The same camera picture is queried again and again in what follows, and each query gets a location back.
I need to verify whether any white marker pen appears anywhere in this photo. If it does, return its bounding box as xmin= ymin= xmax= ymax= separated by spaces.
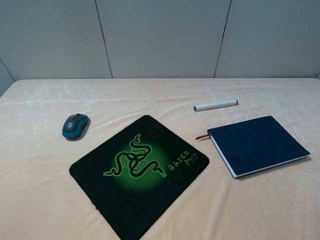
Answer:
xmin=193 ymin=99 xmax=239 ymax=112

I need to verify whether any grey and teal computer mouse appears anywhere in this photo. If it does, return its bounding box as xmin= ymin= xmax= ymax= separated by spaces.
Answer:
xmin=62 ymin=113 xmax=89 ymax=139

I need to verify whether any black green Razer mouse pad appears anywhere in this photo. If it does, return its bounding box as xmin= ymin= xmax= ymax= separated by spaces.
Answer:
xmin=69 ymin=115 xmax=209 ymax=240

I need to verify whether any dark blue notebook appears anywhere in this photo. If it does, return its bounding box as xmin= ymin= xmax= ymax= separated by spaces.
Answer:
xmin=196 ymin=115 xmax=310 ymax=179

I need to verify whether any peach tablecloth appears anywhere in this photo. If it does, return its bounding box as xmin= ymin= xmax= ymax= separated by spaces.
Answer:
xmin=0 ymin=78 xmax=320 ymax=240

